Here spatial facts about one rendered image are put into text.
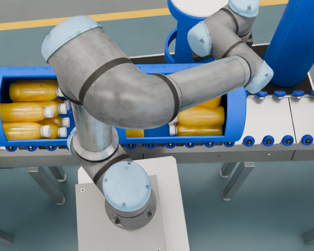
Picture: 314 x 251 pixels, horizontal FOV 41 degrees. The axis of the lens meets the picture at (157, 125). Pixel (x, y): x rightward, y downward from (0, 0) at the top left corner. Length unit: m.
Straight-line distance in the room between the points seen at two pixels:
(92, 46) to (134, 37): 2.31
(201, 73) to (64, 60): 0.26
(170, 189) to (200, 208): 1.19
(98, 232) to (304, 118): 0.96
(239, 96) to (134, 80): 0.76
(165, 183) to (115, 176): 0.33
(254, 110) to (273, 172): 0.98
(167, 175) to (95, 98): 0.71
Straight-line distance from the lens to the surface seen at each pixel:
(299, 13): 2.26
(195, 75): 0.81
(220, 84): 0.86
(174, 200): 1.34
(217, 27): 1.03
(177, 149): 1.64
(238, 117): 1.43
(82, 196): 1.29
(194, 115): 1.47
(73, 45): 0.73
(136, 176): 1.05
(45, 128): 1.50
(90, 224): 1.27
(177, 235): 1.32
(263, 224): 2.58
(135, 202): 1.05
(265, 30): 3.17
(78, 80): 0.72
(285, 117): 1.77
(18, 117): 1.52
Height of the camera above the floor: 2.45
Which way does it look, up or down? 66 degrees down
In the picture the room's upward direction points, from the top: 2 degrees clockwise
